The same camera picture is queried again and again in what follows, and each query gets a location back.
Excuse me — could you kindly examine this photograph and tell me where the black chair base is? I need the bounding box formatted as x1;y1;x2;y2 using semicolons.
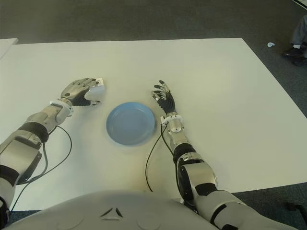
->
286;202;307;218

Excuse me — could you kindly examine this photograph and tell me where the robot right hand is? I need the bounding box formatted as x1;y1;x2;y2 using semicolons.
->
150;80;177;117

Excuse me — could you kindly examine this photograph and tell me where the blue round plate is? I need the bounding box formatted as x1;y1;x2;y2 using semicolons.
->
106;102;156;146

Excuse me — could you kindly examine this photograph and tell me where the white charger block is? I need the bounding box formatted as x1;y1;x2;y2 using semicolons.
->
90;76;106;95

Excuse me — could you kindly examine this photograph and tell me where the white side table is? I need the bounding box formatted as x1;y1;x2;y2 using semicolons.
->
0;37;19;60

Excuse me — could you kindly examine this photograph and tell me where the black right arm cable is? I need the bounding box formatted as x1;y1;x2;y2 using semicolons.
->
145;124;183;199

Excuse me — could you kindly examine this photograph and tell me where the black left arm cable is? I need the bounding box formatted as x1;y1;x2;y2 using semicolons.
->
9;124;72;211

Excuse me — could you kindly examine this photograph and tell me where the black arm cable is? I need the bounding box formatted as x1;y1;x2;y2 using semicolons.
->
9;124;72;211
145;124;183;199

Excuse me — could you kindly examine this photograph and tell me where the black shoe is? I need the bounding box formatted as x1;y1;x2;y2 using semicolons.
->
283;47;303;58
292;57;307;67

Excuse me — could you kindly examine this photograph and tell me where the grey robot torso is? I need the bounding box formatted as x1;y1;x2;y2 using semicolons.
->
7;189;226;230

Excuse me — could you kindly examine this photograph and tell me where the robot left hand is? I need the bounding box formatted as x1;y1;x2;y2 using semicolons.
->
59;78;101;107

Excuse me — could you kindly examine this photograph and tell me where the grey trouser leg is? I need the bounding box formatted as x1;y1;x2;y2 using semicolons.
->
291;16;307;46

